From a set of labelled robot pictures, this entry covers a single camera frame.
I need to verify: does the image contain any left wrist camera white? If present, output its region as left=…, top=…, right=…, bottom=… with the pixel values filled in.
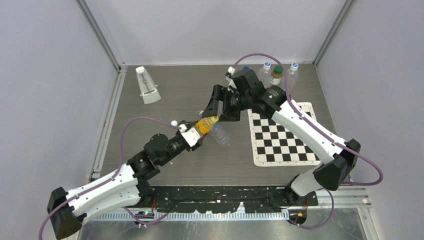
left=178, top=124, right=203, bottom=147

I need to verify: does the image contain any clear bottle blue label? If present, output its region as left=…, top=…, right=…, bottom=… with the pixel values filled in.
left=199, top=110, right=230, bottom=146

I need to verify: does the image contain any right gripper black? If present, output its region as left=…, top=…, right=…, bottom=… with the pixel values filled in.
left=201, top=84, right=252, bottom=123

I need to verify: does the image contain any standing clear bottle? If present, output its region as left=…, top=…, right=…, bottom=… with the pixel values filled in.
left=257, top=62, right=272, bottom=89
left=281, top=62, right=299, bottom=93

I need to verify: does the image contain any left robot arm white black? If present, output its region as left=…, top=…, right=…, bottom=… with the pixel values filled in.
left=47, top=120, right=205, bottom=240

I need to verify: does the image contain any yellow juice bottle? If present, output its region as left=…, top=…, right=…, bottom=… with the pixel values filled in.
left=194, top=116, right=217, bottom=136

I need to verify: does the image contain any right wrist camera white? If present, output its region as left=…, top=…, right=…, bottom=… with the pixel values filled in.
left=225, top=66, right=237, bottom=89

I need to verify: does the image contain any checkerboard calibration mat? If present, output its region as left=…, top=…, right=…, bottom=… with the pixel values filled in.
left=247, top=109, right=321, bottom=167

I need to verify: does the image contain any purple cable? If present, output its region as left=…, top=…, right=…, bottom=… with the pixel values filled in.
left=231, top=52, right=384, bottom=231
left=38, top=116, right=186, bottom=240

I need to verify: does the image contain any green cap brown bottle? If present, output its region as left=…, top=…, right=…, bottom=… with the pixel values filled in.
left=270, top=65, right=284, bottom=86

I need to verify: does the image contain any right standing clear bottle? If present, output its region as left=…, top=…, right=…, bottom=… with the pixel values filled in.
left=281, top=62, right=299, bottom=93

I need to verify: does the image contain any white metronome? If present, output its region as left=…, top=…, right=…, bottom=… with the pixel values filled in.
left=135, top=66, right=162, bottom=105

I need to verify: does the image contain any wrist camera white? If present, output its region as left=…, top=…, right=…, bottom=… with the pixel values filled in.
left=178, top=124, right=203, bottom=147
left=225, top=66, right=237, bottom=89

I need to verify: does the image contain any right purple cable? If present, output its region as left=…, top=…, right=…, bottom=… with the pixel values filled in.
left=231, top=52, right=384, bottom=231

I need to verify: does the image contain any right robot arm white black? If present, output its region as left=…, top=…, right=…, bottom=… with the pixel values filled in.
left=202, top=69, right=361, bottom=205

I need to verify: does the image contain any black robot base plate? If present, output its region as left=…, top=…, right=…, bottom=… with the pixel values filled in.
left=132, top=185, right=318, bottom=223

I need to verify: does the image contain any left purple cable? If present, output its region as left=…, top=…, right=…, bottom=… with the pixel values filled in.
left=38, top=116, right=186, bottom=240

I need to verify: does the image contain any left standing clear bottle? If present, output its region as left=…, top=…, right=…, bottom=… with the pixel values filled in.
left=257, top=62, right=272, bottom=89

